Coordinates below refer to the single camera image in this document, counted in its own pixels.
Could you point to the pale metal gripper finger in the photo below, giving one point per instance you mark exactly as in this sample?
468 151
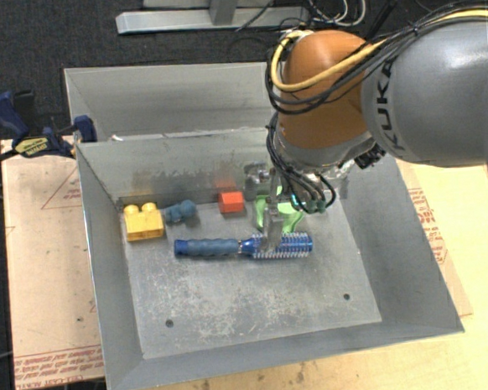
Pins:
273 229

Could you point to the red-orange block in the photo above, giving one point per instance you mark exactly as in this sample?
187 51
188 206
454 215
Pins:
231 202

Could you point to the blue hairbrush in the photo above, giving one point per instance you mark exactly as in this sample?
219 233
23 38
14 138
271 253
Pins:
206 248

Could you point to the grey metal bin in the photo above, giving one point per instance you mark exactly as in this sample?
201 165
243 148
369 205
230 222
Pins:
244 299

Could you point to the blue-green toy figure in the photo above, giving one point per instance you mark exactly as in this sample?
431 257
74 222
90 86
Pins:
180 212

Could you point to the yellow toy brick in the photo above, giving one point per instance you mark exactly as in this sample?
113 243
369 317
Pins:
143 225

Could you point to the brown cardboard board, red print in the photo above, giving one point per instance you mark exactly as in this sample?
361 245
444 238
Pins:
47 256

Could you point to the black cylinder on white bracket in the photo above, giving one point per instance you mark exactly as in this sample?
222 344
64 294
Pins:
369 157

